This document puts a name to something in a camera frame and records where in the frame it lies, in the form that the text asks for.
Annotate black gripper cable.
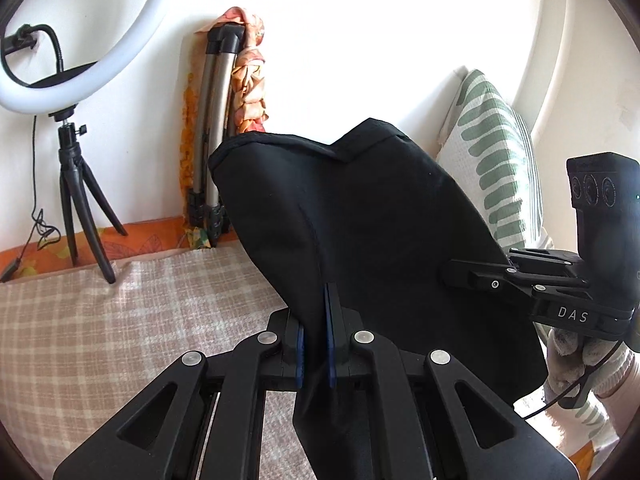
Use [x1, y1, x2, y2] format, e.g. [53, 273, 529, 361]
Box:
[515, 339, 626, 406]

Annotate black mini tripod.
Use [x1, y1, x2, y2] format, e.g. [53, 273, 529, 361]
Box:
[47, 105, 128, 285]

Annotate checkered beige blanket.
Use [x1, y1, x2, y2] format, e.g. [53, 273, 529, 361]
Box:
[0, 242, 321, 480]

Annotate black ring light cable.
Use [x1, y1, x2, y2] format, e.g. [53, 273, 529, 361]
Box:
[0, 115, 61, 283]

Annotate white ring light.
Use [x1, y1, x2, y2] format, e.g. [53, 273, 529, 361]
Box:
[0, 0, 173, 116]

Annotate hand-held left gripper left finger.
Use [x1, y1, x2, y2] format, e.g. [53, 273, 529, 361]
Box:
[52, 307, 307, 480]

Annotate orange patterned cloth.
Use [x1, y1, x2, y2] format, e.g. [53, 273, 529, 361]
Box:
[180, 6, 272, 251]

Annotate black gooseneck phone holder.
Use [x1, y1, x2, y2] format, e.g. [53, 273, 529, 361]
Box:
[0, 24, 98, 86]

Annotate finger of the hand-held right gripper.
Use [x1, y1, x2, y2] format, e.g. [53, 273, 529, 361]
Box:
[509, 247, 586, 273]
[440, 258, 593, 295]

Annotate person's right hand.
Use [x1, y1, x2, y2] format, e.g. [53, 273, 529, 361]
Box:
[544, 329, 637, 411]

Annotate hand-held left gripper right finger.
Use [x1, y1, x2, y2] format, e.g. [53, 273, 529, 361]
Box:
[324, 282, 576, 480]

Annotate green patterned white pillow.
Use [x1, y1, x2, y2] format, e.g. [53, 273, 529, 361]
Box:
[435, 67, 556, 251]

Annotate black pants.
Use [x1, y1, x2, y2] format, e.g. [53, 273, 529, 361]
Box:
[207, 117, 550, 480]

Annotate person's right forearm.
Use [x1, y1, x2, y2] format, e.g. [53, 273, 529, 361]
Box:
[607, 355, 640, 438]

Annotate folded metal stand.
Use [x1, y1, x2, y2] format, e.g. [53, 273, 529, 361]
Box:
[187, 22, 247, 248]

